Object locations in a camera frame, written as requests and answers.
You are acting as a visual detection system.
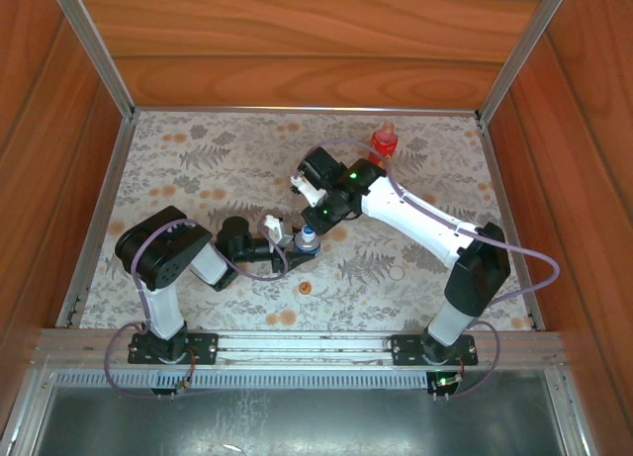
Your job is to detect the blue label water bottle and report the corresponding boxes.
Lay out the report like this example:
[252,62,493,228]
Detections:
[291,227,322,257]

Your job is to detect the red plastic bottle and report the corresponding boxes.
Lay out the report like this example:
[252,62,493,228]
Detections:
[370,120,400,168]

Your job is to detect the floral table mat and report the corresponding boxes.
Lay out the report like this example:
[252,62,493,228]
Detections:
[78,110,533,331]

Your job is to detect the grey metal sheet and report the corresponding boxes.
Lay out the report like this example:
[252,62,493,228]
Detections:
[34,386,565,456]

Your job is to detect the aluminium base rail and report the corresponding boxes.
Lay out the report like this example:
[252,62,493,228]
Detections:
[32,326,568,374]

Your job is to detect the aluminium frame crossbar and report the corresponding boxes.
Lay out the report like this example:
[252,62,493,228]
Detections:
[133,105,481,117]

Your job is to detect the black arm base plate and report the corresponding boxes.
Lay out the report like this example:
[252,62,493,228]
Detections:
[390,332,480,367]
[127,330,220,366]

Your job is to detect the grey slotted cable duct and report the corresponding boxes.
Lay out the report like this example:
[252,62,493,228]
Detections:
[53,369,431,391]

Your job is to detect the aluminium side rail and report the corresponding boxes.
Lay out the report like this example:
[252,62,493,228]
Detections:
[54,113,136,328]
[475,113,545,328]

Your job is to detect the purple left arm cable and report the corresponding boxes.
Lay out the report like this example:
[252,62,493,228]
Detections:
[102,217,291,403]

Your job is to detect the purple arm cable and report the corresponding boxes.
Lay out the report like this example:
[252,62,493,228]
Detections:
[294,137,562,403]
[102,217,291,403]

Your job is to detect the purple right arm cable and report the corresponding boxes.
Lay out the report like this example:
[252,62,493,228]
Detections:
[294,137,562,403]

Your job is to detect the aluminium frame post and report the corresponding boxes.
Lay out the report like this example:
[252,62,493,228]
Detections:
[475,0,578,124]
[47,0,137,122]

